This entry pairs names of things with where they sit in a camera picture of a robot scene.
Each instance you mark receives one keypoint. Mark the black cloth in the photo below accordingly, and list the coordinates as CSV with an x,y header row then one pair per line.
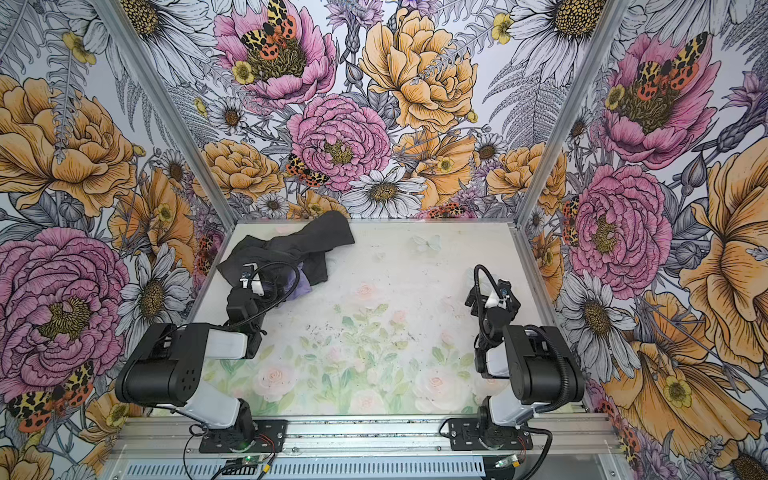
x,y
306,247

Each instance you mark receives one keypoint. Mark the purple cloth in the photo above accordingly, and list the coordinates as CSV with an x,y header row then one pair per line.
x,y
296,284

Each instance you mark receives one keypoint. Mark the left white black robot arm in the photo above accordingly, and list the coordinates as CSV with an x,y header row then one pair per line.
x,y
165,370

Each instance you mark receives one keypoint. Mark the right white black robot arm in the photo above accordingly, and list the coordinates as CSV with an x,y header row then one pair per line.
x,y
539,370

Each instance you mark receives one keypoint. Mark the green circuit board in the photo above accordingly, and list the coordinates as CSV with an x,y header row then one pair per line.
x,y
243,463

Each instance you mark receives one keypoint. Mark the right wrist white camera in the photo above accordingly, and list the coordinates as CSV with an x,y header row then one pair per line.
x,y
499,298

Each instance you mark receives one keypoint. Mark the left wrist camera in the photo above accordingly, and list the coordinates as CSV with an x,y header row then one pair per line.
x,y
250,279

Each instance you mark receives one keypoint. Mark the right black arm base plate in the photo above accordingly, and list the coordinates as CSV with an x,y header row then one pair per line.
x,y
472,434

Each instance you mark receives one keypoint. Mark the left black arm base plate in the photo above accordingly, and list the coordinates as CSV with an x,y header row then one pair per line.
x,y
266,436

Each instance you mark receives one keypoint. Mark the white vented cable duct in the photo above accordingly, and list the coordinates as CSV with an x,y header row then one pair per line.
x,y
463,467

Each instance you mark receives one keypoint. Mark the aluminium front rail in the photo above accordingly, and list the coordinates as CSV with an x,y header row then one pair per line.
x,y
362,436

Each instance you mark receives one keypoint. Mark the left aluminium corner post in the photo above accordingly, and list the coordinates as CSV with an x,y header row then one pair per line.
x,y
142,66

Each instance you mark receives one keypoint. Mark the aluminium corner post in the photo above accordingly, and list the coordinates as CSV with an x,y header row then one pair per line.
x,y
605,33
142,66

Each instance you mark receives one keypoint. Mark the right aluminium corner post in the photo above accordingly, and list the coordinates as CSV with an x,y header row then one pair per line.
x,y
605,33

